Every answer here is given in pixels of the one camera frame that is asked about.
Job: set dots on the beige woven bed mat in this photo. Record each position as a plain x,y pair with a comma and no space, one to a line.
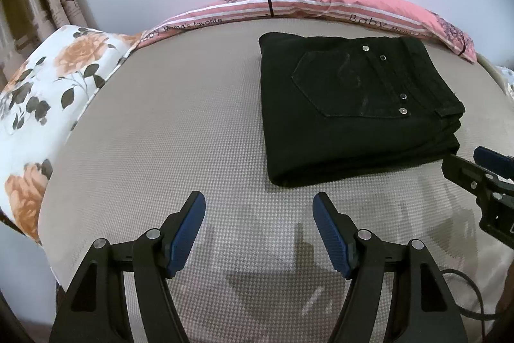
184,115

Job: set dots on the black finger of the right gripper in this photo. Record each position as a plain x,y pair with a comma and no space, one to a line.
470,177
494,161

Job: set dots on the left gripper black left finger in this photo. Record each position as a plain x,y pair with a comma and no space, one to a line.
95,309

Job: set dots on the pink striped rolled quilt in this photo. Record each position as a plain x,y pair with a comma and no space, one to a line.
397,16

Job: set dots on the white dotted bedding heap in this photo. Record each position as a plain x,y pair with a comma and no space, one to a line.
508,78

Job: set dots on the white floral pillow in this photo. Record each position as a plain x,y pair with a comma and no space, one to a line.
41,104

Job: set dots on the beige patterned curtain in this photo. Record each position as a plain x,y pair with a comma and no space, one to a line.
32,9

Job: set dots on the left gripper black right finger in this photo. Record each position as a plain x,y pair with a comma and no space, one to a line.
422,308

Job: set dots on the black denim pants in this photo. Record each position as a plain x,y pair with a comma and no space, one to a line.
335,107

